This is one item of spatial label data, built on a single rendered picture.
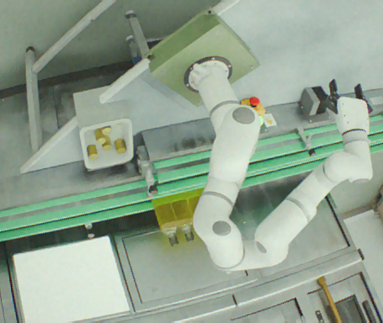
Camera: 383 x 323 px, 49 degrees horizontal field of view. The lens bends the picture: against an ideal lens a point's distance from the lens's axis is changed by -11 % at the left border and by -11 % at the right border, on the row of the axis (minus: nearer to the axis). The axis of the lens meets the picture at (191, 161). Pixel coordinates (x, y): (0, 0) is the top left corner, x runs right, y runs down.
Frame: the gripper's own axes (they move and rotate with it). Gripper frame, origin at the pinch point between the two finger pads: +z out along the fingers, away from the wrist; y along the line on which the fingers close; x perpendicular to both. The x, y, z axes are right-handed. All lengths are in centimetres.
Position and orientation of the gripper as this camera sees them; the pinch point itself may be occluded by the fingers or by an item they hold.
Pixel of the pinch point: (345, 86)
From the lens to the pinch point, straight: 133.7
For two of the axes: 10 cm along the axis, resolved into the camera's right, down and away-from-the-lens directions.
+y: -9.7, -0.5, -2.2
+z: -0.3, -9.5, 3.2
